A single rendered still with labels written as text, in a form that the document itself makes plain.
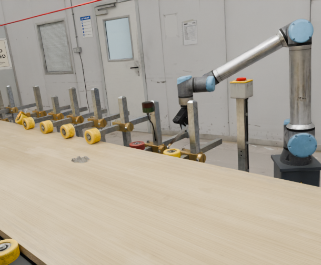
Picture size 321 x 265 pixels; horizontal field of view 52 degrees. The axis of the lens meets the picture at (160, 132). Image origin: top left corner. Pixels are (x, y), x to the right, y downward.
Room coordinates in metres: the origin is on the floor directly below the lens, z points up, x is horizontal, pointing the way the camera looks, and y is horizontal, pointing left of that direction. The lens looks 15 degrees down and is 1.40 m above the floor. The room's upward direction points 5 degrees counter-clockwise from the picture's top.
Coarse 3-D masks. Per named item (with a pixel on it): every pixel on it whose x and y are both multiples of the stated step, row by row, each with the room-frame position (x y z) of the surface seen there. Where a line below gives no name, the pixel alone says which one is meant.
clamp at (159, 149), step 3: (150, 141) 1.76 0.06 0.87; (147, 144) 1.71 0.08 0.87; (150, 144) 1.71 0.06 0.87; (153, 144) 1.70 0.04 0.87; (162, 144) 1.69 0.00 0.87; (153, 147) 1.68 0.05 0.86; (156, 147) 1.66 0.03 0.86; (159, 147) 1.66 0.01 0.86; (162, 147) 1.65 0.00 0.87; (165, 147) 1.66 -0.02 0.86; (153, 150) 1.68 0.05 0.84; (156, 150) 1.66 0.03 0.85; (159, 150) 1.64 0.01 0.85; (162, 150) 1.64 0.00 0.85; (159, 153) 1.66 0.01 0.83; (162, 153) 1.64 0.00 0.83
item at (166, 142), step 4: (184, 132) 1.91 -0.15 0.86; (172, 136) 1.86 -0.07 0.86; (180, 136) 1.87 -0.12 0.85; (184, 136) 1.90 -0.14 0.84; (164, 140) 1.78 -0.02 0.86; (168, 140) 1.79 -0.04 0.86; (176, 140) 1.84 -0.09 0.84; (164, 144) 1.76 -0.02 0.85; (168, 144) 1.79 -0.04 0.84; (148, 148) 1.67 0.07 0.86
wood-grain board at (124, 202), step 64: (0, 128) 2.36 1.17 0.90; (0, 192) 1.16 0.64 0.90; (64, 192) 1.11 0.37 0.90; (128, 192) 1.06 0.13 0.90; (192, 192) 1.01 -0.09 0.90; (256, 192) 0.97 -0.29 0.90; (320, 192) 0.93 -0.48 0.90; (64, 256) 0.72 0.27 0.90; (128, 256) 0.70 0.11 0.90; (192, 256) 0.67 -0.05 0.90; (256, 256) 0.65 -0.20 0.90; (320, 256) 0.63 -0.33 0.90
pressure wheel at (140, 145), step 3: (135, 141) 1.66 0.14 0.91; (138, 141) 1.66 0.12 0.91; (141, 141) 1.65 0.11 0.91; (129, 144) 1.62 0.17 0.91; (132, 144) 1.62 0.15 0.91; (135, 144) 1.62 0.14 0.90; (138, 144) 1.61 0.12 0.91; (141, 144) 1.60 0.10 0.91; (144, 144) 1.63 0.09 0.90; (132, 147) 1.60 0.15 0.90; (135, 147) 1.59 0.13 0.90; (138, 147) 1.59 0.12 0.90; (141, 147) 1.60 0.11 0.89; (144, 147) 1.62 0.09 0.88
